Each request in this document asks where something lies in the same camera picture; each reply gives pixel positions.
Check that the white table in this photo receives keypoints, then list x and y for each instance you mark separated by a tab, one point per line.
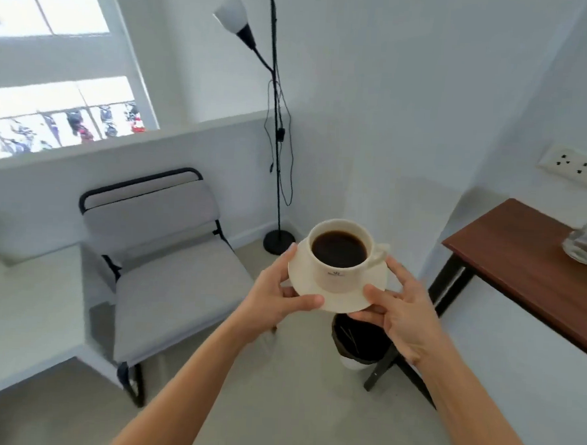
23	314

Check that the person's left hand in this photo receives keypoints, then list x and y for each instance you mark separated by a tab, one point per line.
262	306

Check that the cream saucer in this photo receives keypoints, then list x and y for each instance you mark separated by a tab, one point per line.
300	274

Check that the white wall socket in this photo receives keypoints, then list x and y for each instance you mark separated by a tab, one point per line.
574	165

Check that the window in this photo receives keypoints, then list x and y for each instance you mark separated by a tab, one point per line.
64	14

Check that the brown wooden table black legs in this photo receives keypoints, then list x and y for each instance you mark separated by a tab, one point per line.
517	261

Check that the person's right forearm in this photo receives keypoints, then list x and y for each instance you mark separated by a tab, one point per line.
465	415

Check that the black coffee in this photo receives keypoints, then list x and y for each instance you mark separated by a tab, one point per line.
340	248

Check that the grey chair black frame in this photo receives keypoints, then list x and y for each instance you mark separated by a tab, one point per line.
172	292

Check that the cream coffee cup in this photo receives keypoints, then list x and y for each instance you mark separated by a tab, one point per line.
337	278

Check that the black floor lamp white shade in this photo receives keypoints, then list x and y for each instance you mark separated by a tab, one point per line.
278	242

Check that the person's right thumb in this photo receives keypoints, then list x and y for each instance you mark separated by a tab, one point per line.
380	295

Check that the person's left thumb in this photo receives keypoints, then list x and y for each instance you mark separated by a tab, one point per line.
303	303

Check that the person's right hand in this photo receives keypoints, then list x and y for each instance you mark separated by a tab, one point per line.
411	324

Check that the white bin black bag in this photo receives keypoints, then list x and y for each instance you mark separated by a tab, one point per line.
361	342

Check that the person's left forearm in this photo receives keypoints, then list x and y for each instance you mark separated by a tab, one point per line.
186	396

